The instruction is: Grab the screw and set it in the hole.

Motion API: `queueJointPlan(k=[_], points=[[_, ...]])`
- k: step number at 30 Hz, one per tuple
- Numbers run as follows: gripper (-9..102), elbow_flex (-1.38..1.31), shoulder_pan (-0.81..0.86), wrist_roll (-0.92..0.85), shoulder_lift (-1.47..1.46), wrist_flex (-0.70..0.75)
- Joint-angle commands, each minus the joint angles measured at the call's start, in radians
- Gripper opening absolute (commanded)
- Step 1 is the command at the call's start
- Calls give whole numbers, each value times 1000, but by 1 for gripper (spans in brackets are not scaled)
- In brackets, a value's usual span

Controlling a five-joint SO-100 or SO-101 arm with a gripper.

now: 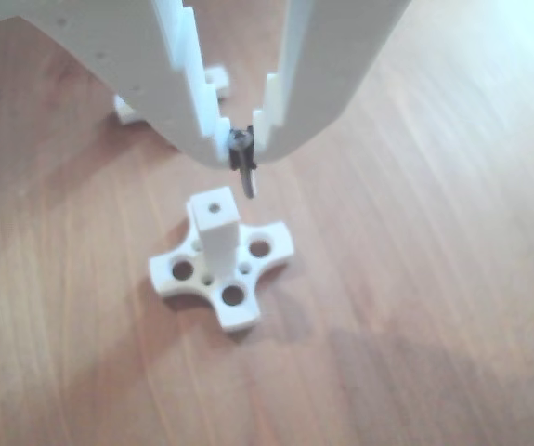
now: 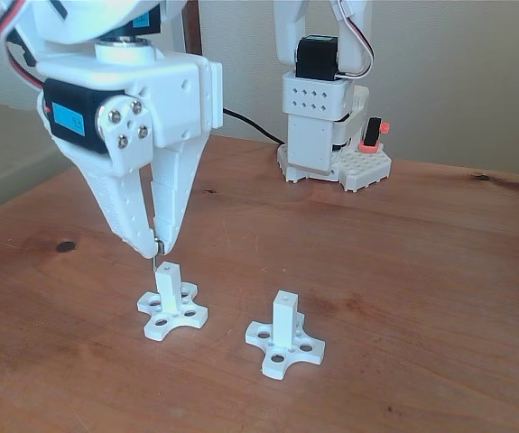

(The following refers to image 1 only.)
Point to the white cross-base post stand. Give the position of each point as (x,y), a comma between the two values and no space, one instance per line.
(215,227)
(125,111)

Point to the small metal screw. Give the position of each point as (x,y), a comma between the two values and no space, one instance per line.
(247,181)

